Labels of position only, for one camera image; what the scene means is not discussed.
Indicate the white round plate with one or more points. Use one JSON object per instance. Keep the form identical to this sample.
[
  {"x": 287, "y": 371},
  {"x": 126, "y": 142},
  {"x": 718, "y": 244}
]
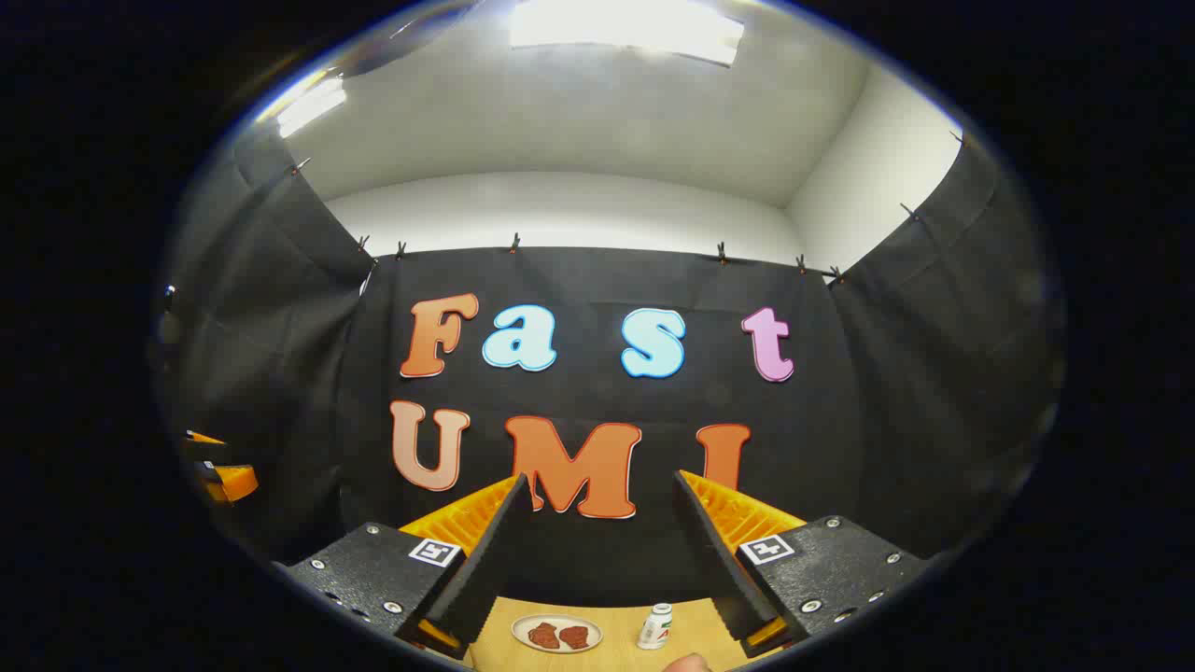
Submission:
[{"x": 519, "y": 633}]

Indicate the row of cloth clips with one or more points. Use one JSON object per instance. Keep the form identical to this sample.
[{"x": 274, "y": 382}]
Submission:
[{"x": 514, "y": 244}]

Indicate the white bottle green label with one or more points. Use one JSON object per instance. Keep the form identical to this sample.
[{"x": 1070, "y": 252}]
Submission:
[{"x": 655, "y": 630}]

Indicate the black backdrop cloth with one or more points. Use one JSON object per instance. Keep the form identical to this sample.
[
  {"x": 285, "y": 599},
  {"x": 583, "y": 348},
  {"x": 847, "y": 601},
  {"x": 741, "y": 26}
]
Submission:
[{"x": 597, "y": 280}]

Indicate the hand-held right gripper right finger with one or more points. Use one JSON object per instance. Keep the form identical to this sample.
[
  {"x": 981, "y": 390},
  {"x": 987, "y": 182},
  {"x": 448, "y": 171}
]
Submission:
[{"x": 714, "y": 560}]

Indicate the red meat piece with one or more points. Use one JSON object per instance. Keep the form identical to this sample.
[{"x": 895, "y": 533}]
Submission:
[
  {"x": 543, "y": 636},
  {"x": 574, "y": 636}
]

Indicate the ceiling light panel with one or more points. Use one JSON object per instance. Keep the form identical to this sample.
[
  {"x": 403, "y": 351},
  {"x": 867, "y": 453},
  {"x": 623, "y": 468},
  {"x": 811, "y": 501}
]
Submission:
[
  {"x": 625, "y": 28},
  {"x": 310, "y": 107}
]

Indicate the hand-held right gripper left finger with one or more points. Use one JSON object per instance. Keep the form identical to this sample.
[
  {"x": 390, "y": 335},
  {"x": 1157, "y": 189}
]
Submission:
[{"x": 485, "y": 569}]

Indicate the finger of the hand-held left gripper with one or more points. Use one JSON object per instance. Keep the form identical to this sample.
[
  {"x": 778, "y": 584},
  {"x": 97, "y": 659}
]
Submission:
[
  {"x": 207, "y": 440},
  {"x": 233, "y": 483}
]

